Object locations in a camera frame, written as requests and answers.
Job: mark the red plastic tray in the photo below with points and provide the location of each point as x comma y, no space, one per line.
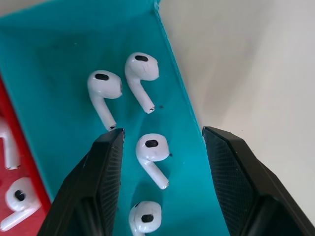
27,167

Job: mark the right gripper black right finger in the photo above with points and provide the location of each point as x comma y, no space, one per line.
241,177

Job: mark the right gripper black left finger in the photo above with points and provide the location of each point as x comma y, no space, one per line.
98,177

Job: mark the blue plastic tray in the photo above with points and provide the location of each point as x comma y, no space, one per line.
61,73

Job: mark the cream table cover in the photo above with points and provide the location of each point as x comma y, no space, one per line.
246,73

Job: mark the white earbud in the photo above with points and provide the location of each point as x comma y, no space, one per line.
103,89
153,153
147,209
11,152
27,205
144,71

